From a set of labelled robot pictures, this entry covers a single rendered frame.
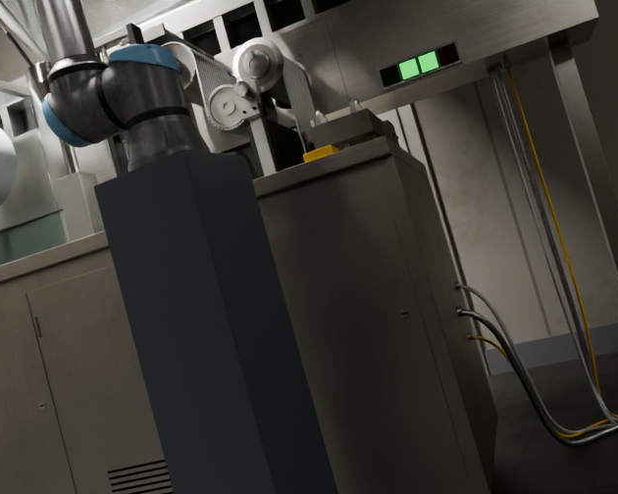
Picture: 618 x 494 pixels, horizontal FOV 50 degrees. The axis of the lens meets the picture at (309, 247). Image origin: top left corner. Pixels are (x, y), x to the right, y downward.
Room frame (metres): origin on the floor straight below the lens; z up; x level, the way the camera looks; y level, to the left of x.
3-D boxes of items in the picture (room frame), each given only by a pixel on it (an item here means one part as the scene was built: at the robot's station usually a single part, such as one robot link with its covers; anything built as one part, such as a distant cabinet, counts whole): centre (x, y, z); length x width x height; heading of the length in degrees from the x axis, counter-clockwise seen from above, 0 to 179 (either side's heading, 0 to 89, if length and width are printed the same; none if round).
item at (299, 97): (1.88, -0.09, 1.11); 0.23 x 0.01 x 0.18; 163
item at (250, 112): (1.76, 0.05, 1.05); 0.06 x 0.05 x 0.31; 163
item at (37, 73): (2.10, 0.66, 1.50); 0.14 x 0.14 x 0.06
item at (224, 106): (1.94, 0.08, 1.17); 0.26 x 0.12 x 0.12; 163
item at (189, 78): (1.98, 0.20, 1.33); 0.25 x 0.14 x 0.14; 163
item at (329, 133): (1.89, -0.22, 1.00); 0.40 x 0.16 x 0.06; 163
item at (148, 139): (1.19, 0.20, 0.95); 0.15 x 0.15 x 0.10
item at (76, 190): (2.10, 0.66, 1.18); 0.14 x 0.14 x 0.57
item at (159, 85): (1.19, 0.21, 1.07); 0.13 x 0.12 x 0.14; 70
